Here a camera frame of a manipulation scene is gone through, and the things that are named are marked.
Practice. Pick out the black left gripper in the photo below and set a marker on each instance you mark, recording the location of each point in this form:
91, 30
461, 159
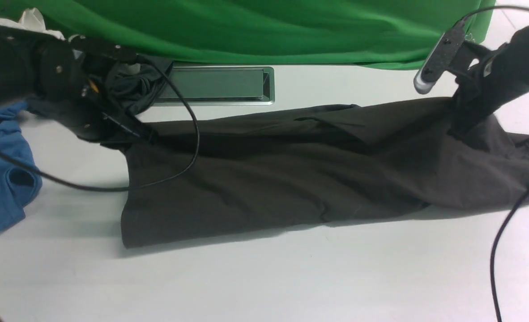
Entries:
67, 98

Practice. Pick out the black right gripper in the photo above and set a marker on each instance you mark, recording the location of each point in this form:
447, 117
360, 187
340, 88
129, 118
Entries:
499, 77

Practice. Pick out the gray long sleeve shirt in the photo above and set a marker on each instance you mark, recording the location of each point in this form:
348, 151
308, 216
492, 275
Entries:
328, 164

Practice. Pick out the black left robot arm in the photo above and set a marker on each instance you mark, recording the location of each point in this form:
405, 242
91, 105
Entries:
18, 72

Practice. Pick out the dark teal crumpled shirt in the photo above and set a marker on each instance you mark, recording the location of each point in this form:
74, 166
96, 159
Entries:
134, 87

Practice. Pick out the blue crumpled shirt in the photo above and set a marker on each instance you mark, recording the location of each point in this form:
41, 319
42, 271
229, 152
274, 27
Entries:
17, 187

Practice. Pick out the white crumpled cloth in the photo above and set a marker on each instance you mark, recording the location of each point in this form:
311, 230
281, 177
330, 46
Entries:
30, 26

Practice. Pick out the green backdrop cloth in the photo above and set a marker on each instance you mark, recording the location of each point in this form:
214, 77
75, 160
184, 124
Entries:
385, 34

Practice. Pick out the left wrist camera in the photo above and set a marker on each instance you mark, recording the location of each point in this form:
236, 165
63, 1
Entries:
98, 46

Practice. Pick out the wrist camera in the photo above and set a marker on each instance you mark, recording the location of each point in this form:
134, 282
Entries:
98, 46
440, 58

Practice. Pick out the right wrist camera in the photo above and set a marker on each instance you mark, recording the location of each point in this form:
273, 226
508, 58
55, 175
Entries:
440, 58

